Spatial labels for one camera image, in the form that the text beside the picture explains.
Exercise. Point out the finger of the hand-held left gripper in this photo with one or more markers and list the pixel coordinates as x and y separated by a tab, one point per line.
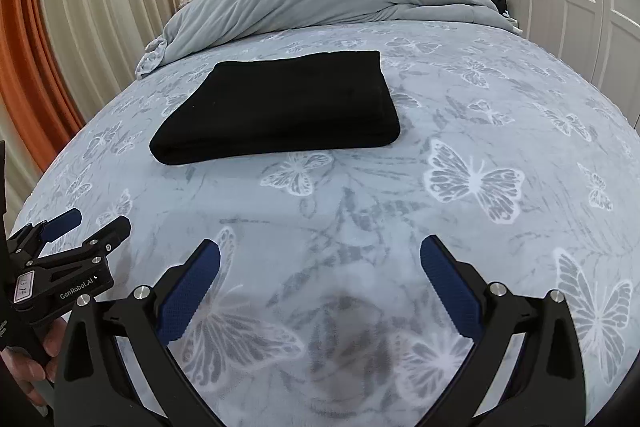
112	232
60	223

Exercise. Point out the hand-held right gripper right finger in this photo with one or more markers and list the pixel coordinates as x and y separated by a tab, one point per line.
452	287

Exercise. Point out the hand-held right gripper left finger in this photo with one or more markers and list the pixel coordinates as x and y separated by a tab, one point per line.
187	292

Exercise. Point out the black pants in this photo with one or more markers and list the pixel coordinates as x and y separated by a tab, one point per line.
280	107

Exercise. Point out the person's left hand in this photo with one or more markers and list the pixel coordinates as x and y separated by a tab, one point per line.
20	372

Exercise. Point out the butterfly print bed blanket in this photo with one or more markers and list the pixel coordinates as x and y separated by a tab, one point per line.
350	207

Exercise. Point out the orange curtain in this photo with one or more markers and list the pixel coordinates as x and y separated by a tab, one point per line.
30	57

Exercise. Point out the white nightstand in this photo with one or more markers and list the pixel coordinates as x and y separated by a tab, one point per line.
512	23

